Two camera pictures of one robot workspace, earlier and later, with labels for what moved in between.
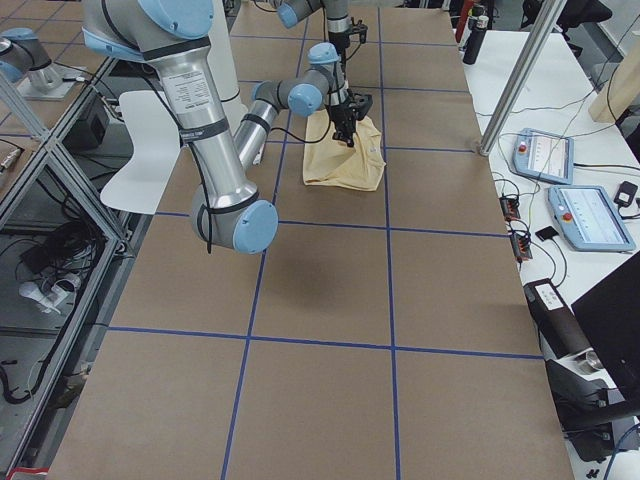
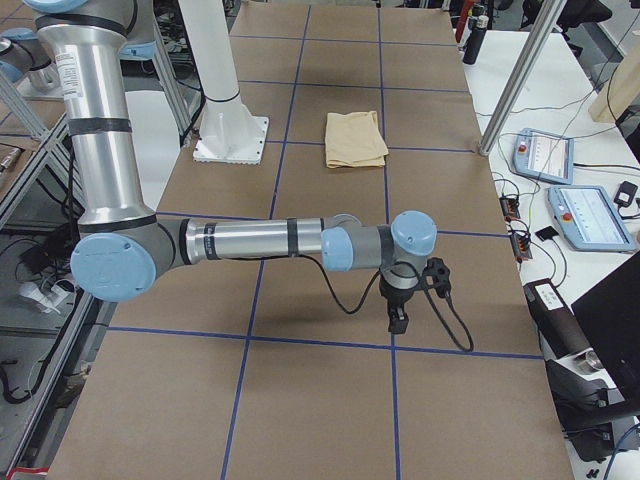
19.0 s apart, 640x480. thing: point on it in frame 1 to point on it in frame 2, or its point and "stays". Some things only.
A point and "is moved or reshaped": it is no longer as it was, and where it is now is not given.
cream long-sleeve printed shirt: (331, 161) is moved or reshaped
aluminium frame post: (521, 79) stays
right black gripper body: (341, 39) to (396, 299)
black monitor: (610, 315) stays
